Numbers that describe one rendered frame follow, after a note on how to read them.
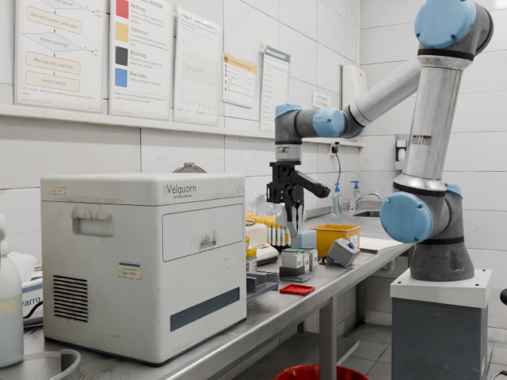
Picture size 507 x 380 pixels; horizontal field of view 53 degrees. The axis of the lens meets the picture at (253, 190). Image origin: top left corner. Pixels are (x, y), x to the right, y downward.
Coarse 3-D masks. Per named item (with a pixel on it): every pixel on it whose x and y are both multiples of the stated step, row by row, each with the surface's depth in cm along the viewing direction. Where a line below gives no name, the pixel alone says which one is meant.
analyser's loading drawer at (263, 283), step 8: (248, 272) 116; (256, 272) 115; (248, 280) 110; (256, 280) 110; (264, 280) 114; (272, 280) 119; (248, 288) 110; (256, 288) 110; (264, 288) 113; (272, 288) 117; (248, 296) 106; (256, 296) 110
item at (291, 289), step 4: (292, 284) 130; (296, 284) 130; (284, 288) 127; (288, 288) 128; (292, 288) 128; (296, 288) 128; (300, 288) 128; (304, 288) 128; (308, 288) 128; (312, 288) 126; (280, 292) 125; (284, 292) 124; (288, 292) 124; (292, 292) 123; (296, 292) 123; (300, 292) 122; (304, 292) 122; (308, 292) 124
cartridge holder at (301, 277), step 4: (280, 268) 139; (284, 268) 138; (288, 268) 138; (292, 268) 137; (296, 268) 136; (300, 268) 138; (304, 268) 140; (280, 272) 139; (284, 272) 138; (288, 272) 138; (292, 272) 137; (296, 272) 136; (300, 272) 138; (304, 272) 140; (280, 276) 139; (284, 276) 138; (288, 276) 137; (292, 276) 137; (296, 276) 136; (300, 276) 137; (304, 276) 137; (308, 276) 138; (296, 280) 136; (300, 280) 135; (304, 280) 136
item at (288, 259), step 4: (284, 252) 138; (296, 252) 138; (284, 256) 138; (288, 256) 138; (292, 256) 137; (296, 256) 137; (300, 256) 139; (284, 260) 138; (288, 260) 138; (292, 260) 137; (296, 260) 137; (300, 260) 139; (284, 264) 139; (288, 264) 138; (292, 264) 137; (296, 264) 137; (300, 264) 139
